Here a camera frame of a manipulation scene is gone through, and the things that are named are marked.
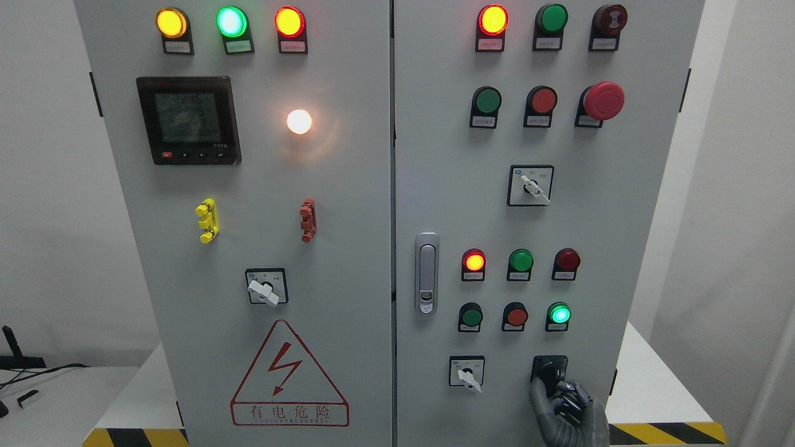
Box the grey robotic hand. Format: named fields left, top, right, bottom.
left=529, top=378, right=610, bottom=446

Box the black rotary knob switch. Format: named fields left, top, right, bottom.
left=530, top=354, right=568, bottom=387

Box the white platform with hazard stripes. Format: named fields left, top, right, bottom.
left=83, top=325, right=728, bottom=446

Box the green push button lower right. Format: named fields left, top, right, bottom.
left=545, top=302, right=571, bottom=333

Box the green push button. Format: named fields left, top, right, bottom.
left=469, top=86, right=502, bottom=129
left=545, top=302, right=571, bottom=333
left=458, top=302, right=484, bottom=333

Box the red push button lower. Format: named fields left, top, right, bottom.
left=501, top=302, right=529, bottom=332

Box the red push button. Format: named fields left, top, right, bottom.
left=501, top=302, right=529, bottom=332
left=522, top=85, right=558, bottom=128

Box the green push button lower left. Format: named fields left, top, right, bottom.
left=458, top=302, right=484, bottom=333

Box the red indicator light middle right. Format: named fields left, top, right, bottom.
left=551, top=247, right=581, bottom=282

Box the green indicator light middle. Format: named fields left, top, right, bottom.
left=506, top=248, right=535, bottom=282

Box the red indicator light middle left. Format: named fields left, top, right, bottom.
left=461, top=248, right=486, bottom=282

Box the red high voltage warning sticker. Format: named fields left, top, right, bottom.
left=230, top=319, right=350, bottom=427

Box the grey electrical control cabinet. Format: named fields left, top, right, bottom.
left=75, top=1, right=704, bottom=446

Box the red push button upper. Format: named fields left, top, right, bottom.
left=522, top=85, right=558, bottom=128

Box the red emergency stop mushroom button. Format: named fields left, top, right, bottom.
left=574, top=81, right=625, bottom=129

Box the green push button upper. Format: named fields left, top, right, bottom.
left=469, top=86, right=502, bottom=129

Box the green indicator light top right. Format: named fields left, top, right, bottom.
left=533, top=3, right=568, bottom=52

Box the dark red buzzer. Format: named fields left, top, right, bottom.
left=589, top=4, right=628, bottom=53

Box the white glowing lamp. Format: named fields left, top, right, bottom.
left=286, top=109, right=313, bottom=135

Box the red indicator light right door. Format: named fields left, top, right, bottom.
left=475, top=4, right=509, bottom=53

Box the black digital power meter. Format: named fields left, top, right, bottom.
left=136, top=76, right=242, bottom=165

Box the red ringed indicator light left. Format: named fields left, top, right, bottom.
left=275, top=6, right=309, bottom=54

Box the green lit indicator light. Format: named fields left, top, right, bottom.
left=216, top=6, right=255, bottom=55

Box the small white black device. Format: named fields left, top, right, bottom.
left=16, top=389, right=42, bottom=409

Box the black monitor stand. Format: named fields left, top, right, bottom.
left=1, top=325, right=47, bottom=369

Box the yellow indicator light top left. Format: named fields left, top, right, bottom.
left=155, top=7, right=195, bottom=55

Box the lower white selector switch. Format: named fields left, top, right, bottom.
left=448, top=354, right=485, bottom=394

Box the silver door handle lock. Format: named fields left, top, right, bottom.
left=414, top=232, right=440, bottom=315

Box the upper right selector switch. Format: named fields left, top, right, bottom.
left=506, top=165, right=554, bottom=207

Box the left door selector switch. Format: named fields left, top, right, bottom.
left=245, top=267, right=289, bottom=307

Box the black cable on desk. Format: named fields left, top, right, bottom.
left=0, top=364, right=91, bottom=391

